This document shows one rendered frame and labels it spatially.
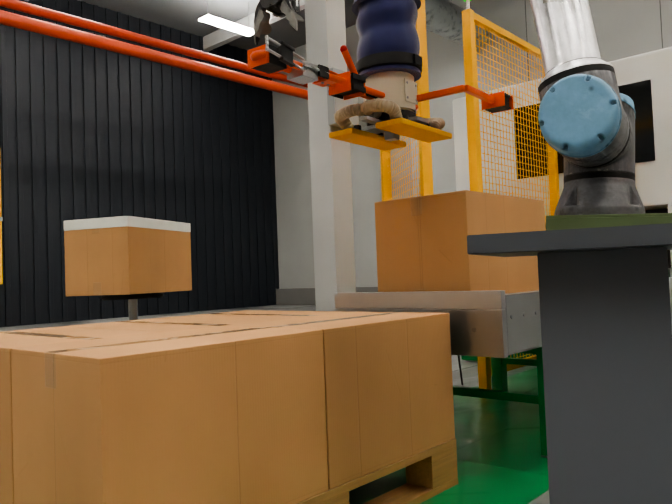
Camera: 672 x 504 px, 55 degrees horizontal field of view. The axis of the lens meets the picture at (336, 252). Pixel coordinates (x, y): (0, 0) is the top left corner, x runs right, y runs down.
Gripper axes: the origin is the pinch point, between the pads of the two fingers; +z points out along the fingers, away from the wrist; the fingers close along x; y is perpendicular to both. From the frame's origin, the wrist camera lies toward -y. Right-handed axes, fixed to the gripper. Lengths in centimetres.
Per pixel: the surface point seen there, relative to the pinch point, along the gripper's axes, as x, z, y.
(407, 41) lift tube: -9, -12, 56
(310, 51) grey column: 102, -58, 141
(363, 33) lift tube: 5, -17, 50
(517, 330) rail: -35, 85, 73
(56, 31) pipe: 731, -294, 345
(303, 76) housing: -1.4, 8.5, 10.2
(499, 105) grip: -27, 8, 85
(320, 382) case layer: -14, 91, -3
